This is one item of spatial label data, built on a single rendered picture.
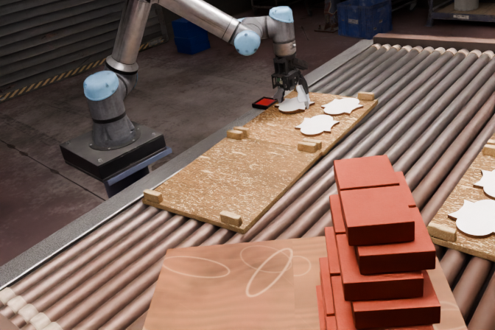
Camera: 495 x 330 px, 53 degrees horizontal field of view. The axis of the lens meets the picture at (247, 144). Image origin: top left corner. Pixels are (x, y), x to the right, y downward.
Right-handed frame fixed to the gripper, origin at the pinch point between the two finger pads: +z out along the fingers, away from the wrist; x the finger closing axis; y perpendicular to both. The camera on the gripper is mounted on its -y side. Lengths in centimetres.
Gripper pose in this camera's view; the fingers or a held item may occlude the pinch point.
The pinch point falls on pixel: (295, 104)
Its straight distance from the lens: 181.6
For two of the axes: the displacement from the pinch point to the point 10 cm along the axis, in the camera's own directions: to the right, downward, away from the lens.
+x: 8.0, 1.6, -5.7
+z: 1.4, 8.8, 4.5
